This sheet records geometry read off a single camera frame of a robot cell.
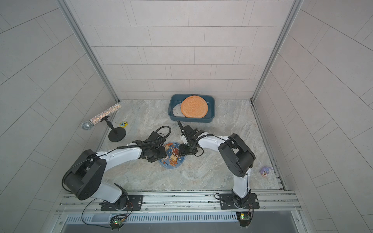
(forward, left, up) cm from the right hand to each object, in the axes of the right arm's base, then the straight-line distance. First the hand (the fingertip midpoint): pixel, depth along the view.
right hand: (182, 154), depth 89 cm
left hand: (0, +9, 0) cm, 9 cm away
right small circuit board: (-34, -29, -1) cm, 45 cm away
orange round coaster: (+35, -10, +5) cm, 37 cm away
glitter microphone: (+7, +46, +26) cm, 53 cm away
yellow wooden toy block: (+23, +40, +5) cm, 46 cm away
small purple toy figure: (-14, -45, +4) cm, 48 cm away
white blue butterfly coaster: (+34, +4, +3) cm, 34 cm away
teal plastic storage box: (+43, +3, +7) cm, 44 cm away
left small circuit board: (-32, +28, +5) cm, 43 cm away
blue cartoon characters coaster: (-4, +5, +2) cm, 7 cm away
